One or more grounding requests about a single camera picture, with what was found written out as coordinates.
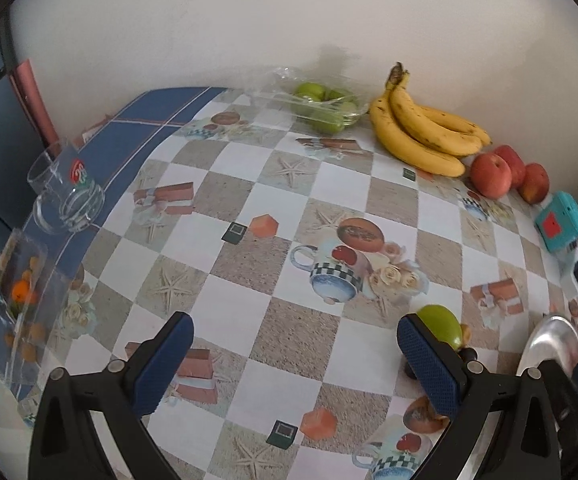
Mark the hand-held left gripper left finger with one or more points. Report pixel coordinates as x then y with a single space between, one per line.
164 360

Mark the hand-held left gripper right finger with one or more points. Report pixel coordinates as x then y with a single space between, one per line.
429 360

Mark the green apple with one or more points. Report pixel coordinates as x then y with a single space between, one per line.
444 325

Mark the brown kiwi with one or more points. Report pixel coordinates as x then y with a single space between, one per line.
465 335

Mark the round metal plate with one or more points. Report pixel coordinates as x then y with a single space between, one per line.
554 340

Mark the glass tray with orange print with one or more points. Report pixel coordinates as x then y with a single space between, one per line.
24 320

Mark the teal box with red label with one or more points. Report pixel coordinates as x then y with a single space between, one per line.
564 220

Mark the red apple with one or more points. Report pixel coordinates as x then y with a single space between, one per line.
535 183
515 160
490 175

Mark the yellow banana bunch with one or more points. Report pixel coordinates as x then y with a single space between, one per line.
419 145

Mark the glass mug with logo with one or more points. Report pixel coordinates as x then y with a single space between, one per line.
49 170

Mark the checkered printed tablecloth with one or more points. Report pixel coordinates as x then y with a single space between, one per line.
289 170

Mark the small green fruit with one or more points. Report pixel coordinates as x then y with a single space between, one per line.
331 122
310 91
340 95

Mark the clear plastic clamshell container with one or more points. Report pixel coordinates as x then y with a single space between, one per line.
319 107

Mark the pink board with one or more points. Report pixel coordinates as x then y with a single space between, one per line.
34 105

